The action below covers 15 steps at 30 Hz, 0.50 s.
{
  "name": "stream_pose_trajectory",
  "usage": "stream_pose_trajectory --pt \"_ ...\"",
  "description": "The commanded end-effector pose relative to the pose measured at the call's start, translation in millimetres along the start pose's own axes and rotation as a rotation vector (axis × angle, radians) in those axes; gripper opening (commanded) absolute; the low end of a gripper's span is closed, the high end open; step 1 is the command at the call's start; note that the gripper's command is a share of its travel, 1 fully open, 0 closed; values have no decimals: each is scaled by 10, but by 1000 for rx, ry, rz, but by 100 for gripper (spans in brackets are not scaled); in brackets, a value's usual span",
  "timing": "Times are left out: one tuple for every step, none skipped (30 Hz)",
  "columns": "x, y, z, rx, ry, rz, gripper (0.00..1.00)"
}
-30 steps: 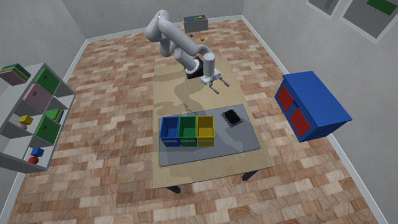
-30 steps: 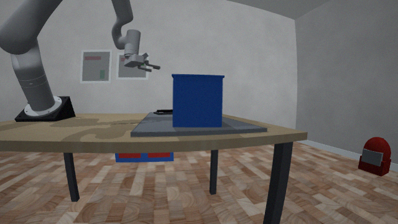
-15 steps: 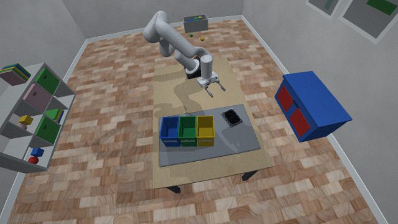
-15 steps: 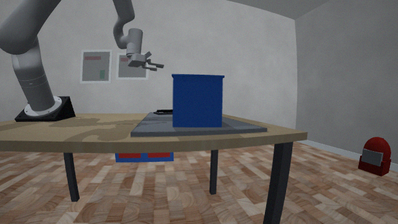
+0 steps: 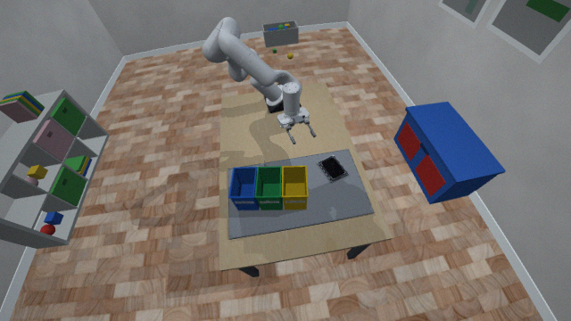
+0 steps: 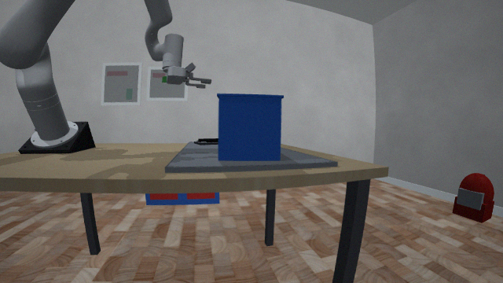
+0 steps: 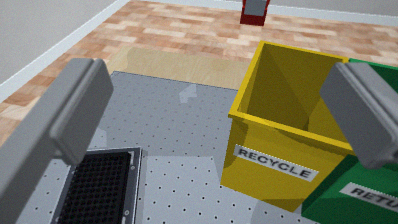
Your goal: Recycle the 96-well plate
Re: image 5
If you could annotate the yellow recycle bin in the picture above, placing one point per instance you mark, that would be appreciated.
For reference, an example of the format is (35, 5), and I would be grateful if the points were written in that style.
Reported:
(294, 184)

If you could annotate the green returns bin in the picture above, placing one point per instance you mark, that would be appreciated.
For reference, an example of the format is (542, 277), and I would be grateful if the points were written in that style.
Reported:
(268, 190)

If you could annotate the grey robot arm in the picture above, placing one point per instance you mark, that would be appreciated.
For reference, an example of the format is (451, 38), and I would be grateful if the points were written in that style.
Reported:
(222, 45)

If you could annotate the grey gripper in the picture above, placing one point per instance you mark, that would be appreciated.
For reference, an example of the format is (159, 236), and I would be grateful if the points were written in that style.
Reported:
(285, 121)

